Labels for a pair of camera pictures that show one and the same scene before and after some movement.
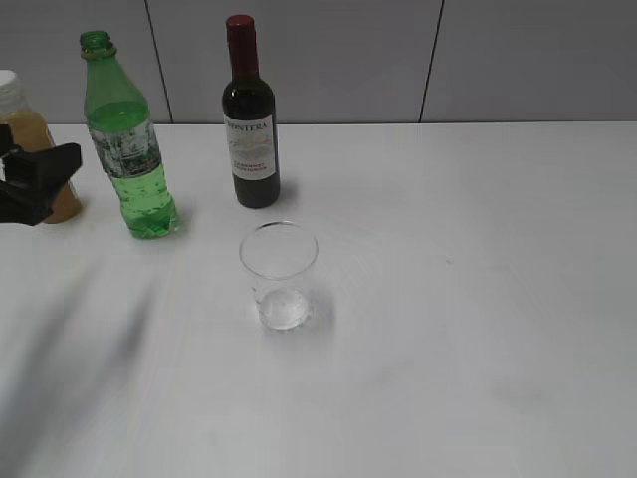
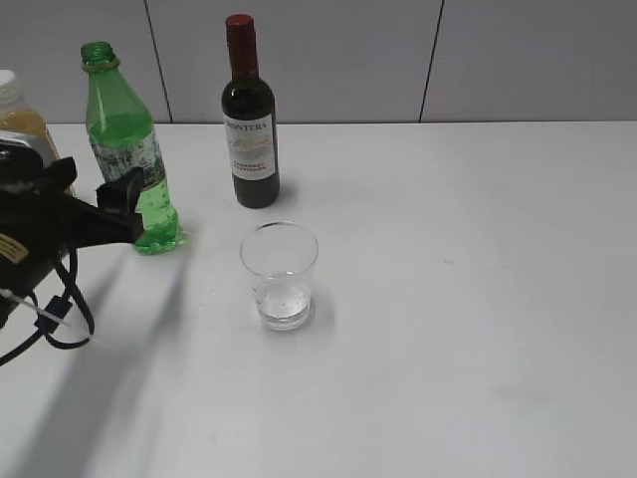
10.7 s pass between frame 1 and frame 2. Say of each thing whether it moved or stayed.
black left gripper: moved
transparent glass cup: stayed
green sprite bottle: moved
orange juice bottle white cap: stayed
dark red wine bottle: stayed
